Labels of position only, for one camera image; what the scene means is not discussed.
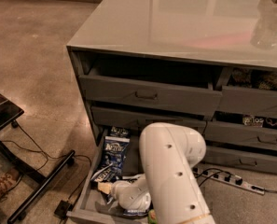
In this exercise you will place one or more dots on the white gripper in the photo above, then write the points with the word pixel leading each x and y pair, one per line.
pixel 118 188

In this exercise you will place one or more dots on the blue kettle chip bag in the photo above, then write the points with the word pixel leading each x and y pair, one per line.
pixel 119 132
pixel 109 173
pixel 114 152
pixel 113 201

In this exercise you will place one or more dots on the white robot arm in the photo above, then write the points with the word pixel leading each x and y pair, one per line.
pixel 168 153

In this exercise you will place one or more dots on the bottom left open drawer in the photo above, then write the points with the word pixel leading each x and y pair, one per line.
pixel 91 206

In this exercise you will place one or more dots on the front green Dang bag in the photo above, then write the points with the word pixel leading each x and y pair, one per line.
pixel 151 218

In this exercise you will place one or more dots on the middle left grey drawer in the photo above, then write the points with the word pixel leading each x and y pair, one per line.
pixel 138 120

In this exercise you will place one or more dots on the grey drawer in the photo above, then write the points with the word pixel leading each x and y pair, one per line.
pixel 138 120
pixel 236 134
pixel 241 159
pixel 247 101
pixel 148 94

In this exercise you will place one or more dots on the top left grey drawer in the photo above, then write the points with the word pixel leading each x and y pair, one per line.
pixel 148 94

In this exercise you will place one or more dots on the bottom right grey drawer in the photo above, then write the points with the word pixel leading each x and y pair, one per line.
pixel 241 159

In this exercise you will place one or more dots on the snack bags in middle right drawer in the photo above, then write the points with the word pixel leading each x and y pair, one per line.
pixel 259 122

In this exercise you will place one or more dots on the grey drawer cabinet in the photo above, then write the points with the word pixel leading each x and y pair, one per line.
pixel 190 43

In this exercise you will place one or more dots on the snacks in top right drawer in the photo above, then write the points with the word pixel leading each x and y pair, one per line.
pixel 248 78

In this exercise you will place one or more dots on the middle right grey drawer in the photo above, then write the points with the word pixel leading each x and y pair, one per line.
pixel 236 134

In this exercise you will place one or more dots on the top right grey drawer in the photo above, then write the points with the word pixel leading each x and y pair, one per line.
pixel 247 101

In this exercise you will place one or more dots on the black power adapter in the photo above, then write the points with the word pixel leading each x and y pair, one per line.
pixel 62 209

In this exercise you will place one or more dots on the brown shoe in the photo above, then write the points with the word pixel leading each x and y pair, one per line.
pixel 9 181

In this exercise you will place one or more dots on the white power strip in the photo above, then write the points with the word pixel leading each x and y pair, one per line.
pixel 226 177

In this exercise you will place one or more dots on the black rolling stand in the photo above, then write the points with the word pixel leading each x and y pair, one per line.
pixel 9 112

